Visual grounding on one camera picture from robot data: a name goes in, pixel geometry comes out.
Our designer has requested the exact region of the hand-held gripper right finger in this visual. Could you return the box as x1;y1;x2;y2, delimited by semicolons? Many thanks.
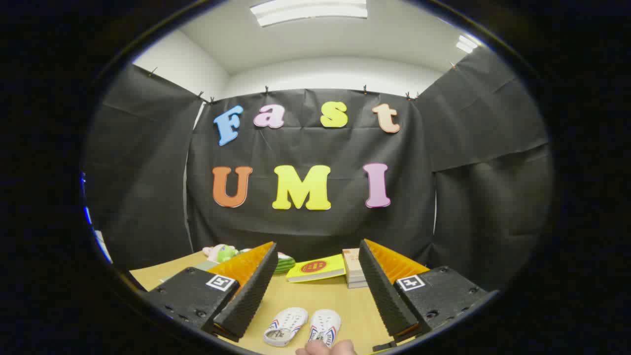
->
358;239;489;352

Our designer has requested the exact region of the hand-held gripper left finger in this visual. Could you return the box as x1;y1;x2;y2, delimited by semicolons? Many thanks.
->
142;241;279;343

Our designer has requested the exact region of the white canvas shoe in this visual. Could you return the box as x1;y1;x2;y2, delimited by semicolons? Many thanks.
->
308;309;342;347
263;307;309;347

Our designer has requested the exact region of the watermelon slice plush toy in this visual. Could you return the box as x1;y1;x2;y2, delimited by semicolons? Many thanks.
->
274;252;296;275

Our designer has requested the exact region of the pink and green plush toy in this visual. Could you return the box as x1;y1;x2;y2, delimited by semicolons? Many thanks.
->
202;244;240;264

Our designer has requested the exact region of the yellow book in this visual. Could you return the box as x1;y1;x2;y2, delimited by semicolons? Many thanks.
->
286;254;347;284

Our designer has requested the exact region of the long ceiling light panel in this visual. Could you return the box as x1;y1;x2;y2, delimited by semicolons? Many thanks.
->
250;0;368;27

